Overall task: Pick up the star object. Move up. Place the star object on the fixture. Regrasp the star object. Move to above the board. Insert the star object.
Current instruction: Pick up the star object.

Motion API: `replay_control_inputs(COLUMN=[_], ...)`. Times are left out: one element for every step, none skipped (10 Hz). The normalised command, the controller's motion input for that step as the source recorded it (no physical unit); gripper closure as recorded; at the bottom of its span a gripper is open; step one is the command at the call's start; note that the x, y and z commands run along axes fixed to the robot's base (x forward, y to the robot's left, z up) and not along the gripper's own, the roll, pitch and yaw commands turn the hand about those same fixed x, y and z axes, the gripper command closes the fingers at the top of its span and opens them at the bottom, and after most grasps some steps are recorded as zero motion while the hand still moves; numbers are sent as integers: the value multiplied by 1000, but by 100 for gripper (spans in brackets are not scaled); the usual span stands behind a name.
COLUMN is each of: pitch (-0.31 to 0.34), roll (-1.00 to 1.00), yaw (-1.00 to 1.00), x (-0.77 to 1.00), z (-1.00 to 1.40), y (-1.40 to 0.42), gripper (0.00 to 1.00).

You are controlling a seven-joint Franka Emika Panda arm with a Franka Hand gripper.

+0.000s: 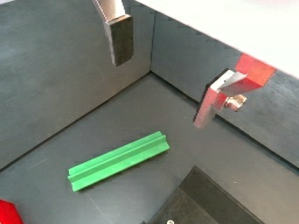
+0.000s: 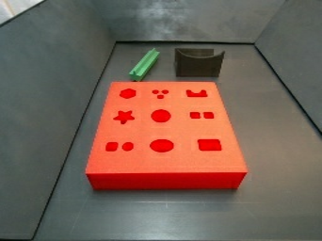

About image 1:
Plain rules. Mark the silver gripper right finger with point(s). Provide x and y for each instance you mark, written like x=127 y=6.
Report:
x=221 y=96

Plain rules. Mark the black-padded gripper left finger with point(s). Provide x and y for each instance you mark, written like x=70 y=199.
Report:
x=119 y=29

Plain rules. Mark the green star-profile bar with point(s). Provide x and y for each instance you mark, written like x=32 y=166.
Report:
x=111 y=163

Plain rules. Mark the black curved fixture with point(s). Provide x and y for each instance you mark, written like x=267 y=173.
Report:
x=200 y=202

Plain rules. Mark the red shape-hole block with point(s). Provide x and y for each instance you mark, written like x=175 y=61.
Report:
x=10 y=215

